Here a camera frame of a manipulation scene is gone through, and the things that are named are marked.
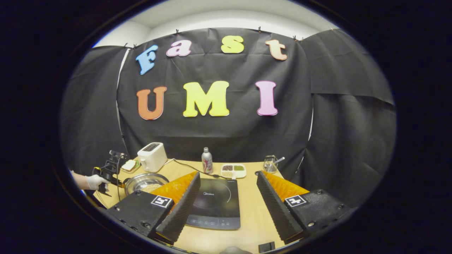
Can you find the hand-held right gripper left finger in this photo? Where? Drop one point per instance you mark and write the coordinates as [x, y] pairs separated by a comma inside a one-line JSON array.
[[183, 211]]

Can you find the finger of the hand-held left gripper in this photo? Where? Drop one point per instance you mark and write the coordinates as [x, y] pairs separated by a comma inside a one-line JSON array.
[[118, 182]]

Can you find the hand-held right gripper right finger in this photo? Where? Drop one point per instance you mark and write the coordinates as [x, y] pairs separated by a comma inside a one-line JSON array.
[[275, 211]]

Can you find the black induction cooktop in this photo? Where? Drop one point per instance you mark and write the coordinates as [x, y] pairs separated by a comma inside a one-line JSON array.
[[215, 204]]

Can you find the pile of yellow soybeans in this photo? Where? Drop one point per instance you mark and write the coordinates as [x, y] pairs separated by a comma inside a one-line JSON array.
[[152, 187]]

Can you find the small green plate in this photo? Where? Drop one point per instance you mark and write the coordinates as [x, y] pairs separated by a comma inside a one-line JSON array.
[[137, 167]]

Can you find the white toaster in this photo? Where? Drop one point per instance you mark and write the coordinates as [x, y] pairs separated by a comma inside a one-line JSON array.
[[152, 158]]

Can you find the metal spoon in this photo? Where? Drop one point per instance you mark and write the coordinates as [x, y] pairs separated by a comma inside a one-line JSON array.
[[279, 160]]

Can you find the silver bottle with colourful label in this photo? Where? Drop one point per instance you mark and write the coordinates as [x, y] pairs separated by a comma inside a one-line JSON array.
[[207, 164]]

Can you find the white divided tray of beans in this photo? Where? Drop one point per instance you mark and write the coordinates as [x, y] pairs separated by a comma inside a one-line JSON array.
[[233, 170]]

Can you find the black backdrop cloth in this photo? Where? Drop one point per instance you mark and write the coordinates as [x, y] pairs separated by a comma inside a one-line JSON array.
[[219, 134]]

